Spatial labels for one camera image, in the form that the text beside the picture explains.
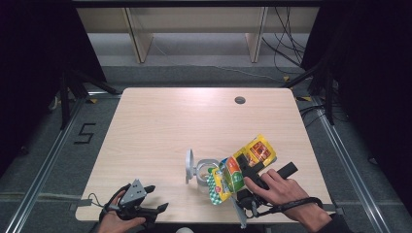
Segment grey plastic pitcher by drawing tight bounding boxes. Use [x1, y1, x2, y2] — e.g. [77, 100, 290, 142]
[185, 148, 222, 192]

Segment yellow spouted food pouch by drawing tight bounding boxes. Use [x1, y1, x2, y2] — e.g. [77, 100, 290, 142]
[206, 134, 278, 206]

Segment person's right hand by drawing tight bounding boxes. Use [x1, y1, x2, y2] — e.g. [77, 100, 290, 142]
[243, 168, 332, 233]

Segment black tripod stand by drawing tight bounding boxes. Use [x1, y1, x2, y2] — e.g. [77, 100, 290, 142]
[281, 54, 336, 126]
[57, 66, 121, 131]

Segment thin white cable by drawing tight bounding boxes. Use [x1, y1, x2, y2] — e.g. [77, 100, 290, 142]
[152, 40, 283, 83]

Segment beige wooden shelf unit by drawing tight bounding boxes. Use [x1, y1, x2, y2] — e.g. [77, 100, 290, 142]
[77, 6, 321, 64]

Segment black cable bundle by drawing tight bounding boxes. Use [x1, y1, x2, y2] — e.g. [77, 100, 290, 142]
[261, 6, 307, 76]

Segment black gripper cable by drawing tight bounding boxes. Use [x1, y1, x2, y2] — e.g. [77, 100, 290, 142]
[249, 196, 325, 218]
[87, 183, 132, 221]

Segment person's left hand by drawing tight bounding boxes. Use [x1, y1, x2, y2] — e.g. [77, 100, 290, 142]
[96, 189, 148, 233]

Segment black floor cables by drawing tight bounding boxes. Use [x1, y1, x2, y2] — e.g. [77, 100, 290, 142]
[298, 102, 328, 128]

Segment gray metal floor rail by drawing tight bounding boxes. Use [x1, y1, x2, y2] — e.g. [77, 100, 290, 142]
[4, 96, 87, 233]
[311, 96, 390, 233]

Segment black curtain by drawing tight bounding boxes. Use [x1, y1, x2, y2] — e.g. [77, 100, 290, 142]
[0, 0, 108, 178]
[300, 0, 412, 215]

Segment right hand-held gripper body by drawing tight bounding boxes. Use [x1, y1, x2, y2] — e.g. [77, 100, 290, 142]
[230, 161, 298, 230]

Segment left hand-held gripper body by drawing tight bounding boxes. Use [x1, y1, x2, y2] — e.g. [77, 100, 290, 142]
[107, 179, 162, 226]

